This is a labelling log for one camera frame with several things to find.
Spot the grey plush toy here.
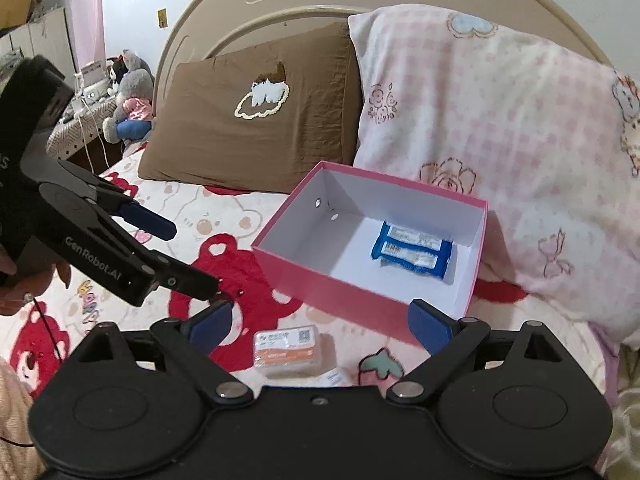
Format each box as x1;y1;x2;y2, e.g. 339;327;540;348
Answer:
102;67;156;143

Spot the black cable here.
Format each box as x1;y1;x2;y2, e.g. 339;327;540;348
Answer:
0;300;66;448

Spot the brown pillow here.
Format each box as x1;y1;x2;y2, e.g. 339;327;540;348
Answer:
137;21;363;196

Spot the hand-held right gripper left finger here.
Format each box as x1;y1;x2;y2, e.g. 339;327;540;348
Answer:
67;300;256;408

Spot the red bear printed blanket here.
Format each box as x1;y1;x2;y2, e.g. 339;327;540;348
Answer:
0;145;626;396

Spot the pink curtain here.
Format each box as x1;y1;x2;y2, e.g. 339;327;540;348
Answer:
67;0;108;73

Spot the white cable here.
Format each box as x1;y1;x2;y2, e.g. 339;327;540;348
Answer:
80;100;111;171

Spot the pink checked pillow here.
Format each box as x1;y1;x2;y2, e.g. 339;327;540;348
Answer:
347;4;640;348

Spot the bedside table with patterned cloth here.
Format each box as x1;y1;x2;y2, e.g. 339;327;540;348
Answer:
46;95;121;166

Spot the white pocket tissue packet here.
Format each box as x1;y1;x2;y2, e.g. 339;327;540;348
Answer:
320;366;357;387

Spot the beige fuzzy blanket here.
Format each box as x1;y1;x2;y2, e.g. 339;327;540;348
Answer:
0;357;41;480

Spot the blue wet wipes packet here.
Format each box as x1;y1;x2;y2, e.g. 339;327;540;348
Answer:
370;240;453;281
377;220;453;256

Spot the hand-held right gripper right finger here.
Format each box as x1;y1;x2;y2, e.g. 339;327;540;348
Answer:
385;299;573;406

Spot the person's left hand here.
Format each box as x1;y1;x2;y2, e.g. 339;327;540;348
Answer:
0;260;71;317

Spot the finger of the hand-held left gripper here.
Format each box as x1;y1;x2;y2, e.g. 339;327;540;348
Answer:
135;247;221;303
60;160;177;241

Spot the pink cardboard box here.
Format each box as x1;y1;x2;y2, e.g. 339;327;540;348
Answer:
250;160;488;348

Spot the white appliance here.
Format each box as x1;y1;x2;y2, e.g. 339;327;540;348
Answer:
75;60;108;101

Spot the gold striped quilt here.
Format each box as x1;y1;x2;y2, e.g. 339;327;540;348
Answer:
597;360;640;480

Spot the black and white plush toy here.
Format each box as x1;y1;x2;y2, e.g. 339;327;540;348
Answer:
105;55;126;93

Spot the small orange label plastic box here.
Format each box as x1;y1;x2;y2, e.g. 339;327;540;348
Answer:
252;326;335;380

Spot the white cabinet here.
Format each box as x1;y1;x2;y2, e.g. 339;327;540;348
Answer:
0;7;78;86

